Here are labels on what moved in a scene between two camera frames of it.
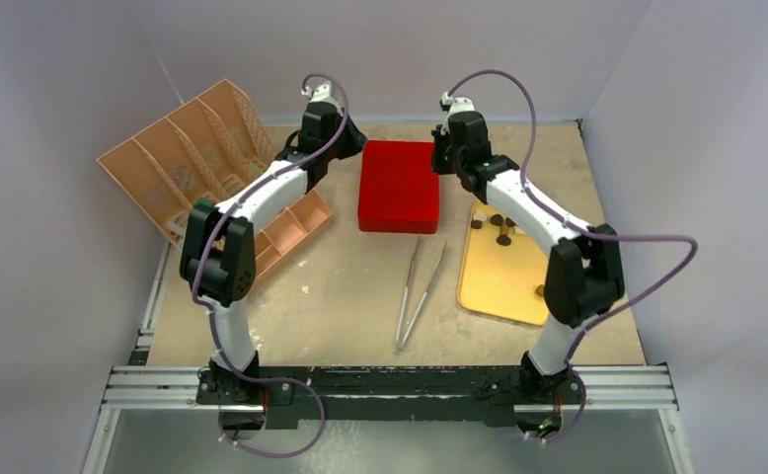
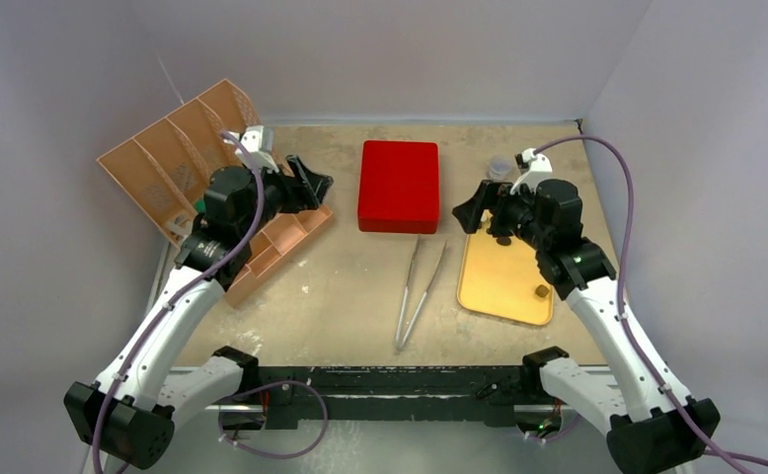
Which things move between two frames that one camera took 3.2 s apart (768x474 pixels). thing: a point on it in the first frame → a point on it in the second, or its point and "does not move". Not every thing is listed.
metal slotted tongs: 400,342 does not move
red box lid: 399,191 does not move
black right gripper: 440,155 → 488,210
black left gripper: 355,141 → 303,192
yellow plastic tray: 501,268 does not move
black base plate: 462,394 does not move
